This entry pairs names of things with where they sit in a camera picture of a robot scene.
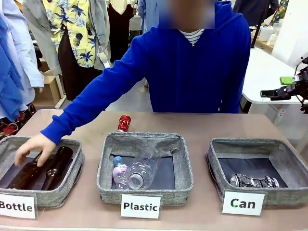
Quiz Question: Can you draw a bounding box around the large clear plastic bottle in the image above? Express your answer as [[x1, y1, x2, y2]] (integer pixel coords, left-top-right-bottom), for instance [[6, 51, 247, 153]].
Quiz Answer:
[[125, 144, 163, 191]]

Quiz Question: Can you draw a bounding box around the small pink-label plastic bottle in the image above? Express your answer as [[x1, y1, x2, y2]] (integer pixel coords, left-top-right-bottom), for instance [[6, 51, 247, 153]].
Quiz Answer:
[[112, 155, 130, 190]]

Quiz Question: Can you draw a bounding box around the grey coat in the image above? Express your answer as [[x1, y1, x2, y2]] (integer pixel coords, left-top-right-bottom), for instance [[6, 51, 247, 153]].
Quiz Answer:
[[23, 0, 112, 77]]

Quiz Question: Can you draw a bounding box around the black pole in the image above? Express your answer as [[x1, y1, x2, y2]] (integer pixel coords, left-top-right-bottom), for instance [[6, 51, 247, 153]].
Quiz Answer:
[[250, 0, 268, 49]]

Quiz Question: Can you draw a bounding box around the white plastic container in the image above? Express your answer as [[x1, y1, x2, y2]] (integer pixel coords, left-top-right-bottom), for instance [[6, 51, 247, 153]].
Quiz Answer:
[[259, 25, 276, 42]]

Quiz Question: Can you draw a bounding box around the person in blue hoodie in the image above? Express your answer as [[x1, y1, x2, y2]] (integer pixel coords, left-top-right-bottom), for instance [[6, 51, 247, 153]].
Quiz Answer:
[[96, 0, 252, 114]]

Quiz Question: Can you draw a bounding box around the black dress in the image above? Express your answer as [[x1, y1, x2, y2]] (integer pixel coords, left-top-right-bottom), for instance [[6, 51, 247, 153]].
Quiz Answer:
[[107, 2, 134, 63]]

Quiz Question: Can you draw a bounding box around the crushed red can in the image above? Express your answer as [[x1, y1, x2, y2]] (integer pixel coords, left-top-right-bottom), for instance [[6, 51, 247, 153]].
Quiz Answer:
[[117, 115, 132, 132]]

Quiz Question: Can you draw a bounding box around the white Bottle label sign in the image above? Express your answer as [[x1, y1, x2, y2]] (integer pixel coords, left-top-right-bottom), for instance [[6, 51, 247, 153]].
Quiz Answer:
[[0, 192, 38, 219]]

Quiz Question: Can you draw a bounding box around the grey fabric bottle basket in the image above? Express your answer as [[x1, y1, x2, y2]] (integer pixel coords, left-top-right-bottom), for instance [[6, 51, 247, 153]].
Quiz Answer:
[[0, 135, 85, 208]]

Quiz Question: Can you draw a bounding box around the white face mask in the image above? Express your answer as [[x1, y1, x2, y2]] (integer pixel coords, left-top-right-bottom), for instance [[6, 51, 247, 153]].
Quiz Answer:
[[96, 46, 111, 69]]

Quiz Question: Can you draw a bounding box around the person in dark jacket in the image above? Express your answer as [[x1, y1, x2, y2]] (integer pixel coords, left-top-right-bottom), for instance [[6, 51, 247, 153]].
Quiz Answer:
[[232, 0, 280, 26]]

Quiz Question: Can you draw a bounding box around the grey fabric plastic basket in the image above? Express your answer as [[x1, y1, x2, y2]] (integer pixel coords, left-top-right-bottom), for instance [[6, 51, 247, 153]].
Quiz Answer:
[[96, 131, 194, 206]]

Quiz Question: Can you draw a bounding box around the blue garment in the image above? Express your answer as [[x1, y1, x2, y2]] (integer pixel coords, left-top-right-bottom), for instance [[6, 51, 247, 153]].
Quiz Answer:
[[0, 16, 25, 122]]

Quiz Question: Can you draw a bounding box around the white Can label sign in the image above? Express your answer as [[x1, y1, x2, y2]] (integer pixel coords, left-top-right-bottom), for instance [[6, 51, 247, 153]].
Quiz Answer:
[[221, 189, 265, 217]]

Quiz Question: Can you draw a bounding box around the grey fabric can basket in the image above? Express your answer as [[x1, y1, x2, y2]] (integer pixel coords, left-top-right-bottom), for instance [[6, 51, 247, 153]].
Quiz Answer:
[[206, 137, 308, 207]]

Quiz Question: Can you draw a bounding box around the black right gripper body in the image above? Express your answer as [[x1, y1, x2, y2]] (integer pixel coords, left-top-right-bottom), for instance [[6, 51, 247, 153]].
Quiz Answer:
[[288, 69, 308, 102]]

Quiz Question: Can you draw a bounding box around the wooden stool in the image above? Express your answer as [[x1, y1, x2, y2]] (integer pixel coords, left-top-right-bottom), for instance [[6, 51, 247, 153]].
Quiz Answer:
[[38, 69, 64, 105]]

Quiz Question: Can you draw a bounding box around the dark red floral garment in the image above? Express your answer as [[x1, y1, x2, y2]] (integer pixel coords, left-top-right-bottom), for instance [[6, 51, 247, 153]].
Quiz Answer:
[[0, 103, 37, 140]]

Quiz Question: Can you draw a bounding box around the light blue shirt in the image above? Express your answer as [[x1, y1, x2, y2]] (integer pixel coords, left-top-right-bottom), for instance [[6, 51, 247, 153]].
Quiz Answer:
[[0, 0, 45, 111]]

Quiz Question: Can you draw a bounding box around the brown glass bottle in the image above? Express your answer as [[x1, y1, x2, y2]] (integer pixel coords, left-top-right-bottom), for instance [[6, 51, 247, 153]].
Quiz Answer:
[[41, 146, 74, 191], [6, 151, 52, 191]]

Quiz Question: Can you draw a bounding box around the person's right forearm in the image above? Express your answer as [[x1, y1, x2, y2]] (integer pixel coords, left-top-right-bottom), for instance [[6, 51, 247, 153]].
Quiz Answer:
[[40, 79, 114, 146]]

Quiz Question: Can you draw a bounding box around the white table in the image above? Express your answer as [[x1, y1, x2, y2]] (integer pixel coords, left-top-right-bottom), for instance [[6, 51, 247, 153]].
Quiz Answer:
[[242, 47, 308, 114]]

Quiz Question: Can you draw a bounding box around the person's right hand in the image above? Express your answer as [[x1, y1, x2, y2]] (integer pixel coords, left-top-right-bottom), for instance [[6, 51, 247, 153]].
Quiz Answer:
[[14, 133, 57, 168]]

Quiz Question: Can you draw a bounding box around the dark brown skirt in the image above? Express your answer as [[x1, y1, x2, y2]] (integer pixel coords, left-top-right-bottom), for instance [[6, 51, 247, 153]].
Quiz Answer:
[[57, 28, 104, 102]]

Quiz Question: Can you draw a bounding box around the yellow pineapple print shirt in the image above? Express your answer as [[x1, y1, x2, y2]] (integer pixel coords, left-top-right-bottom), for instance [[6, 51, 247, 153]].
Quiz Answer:
[[43, 0, 97, 68]]

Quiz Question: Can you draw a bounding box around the white Plastic label sign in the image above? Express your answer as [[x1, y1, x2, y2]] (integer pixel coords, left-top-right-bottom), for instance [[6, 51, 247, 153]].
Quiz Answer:
[[120, 193, 162, 219]]

